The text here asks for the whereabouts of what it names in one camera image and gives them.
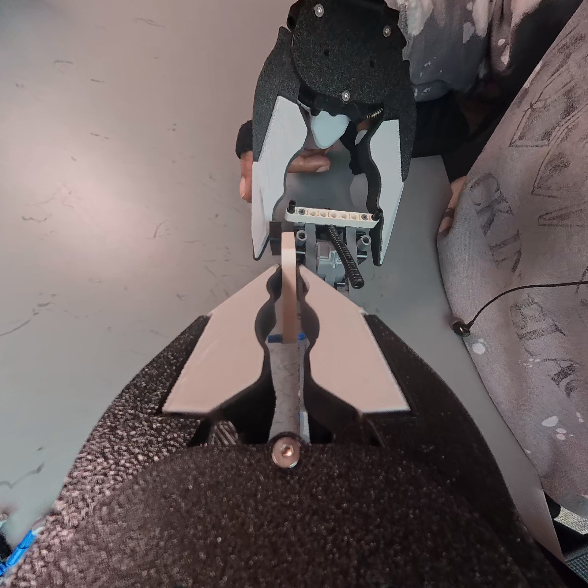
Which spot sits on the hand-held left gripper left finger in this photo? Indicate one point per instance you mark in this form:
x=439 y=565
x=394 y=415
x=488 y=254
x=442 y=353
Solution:
x=216 y=363

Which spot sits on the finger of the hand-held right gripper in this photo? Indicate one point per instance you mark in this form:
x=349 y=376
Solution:
x=388 y=174
x=275 y=151

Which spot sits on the person's right forearm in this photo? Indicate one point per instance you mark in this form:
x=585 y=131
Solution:
x=459 y=36

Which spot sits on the grey black toy truck chassis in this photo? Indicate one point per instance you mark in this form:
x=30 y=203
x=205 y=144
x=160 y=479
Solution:
x=321 y=216

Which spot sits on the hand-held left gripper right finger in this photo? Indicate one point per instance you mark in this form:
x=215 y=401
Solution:
x=358 y=363

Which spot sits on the pile of blue black pins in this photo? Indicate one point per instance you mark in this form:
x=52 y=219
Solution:
x=23 y=546

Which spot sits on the grey desk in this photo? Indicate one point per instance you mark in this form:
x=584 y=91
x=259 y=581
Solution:
x=115 y=229

